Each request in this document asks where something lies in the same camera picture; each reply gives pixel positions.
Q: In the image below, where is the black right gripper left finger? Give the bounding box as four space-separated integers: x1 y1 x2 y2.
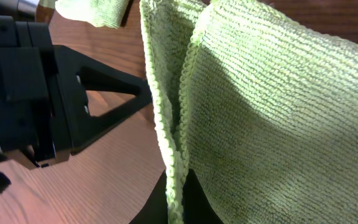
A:
129 171 168 224

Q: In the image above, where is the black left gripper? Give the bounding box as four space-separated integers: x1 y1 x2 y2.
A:
0 16 152 168

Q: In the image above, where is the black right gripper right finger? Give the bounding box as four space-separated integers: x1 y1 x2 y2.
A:
182 169 223 224

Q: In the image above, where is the light green cloth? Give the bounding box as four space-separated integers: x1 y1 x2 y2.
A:
140 1 358 223

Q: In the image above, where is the folded green cloth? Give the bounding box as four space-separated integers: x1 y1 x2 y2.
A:
40 0 129 29

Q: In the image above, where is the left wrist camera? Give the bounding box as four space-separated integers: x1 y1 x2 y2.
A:
0 0 40 21

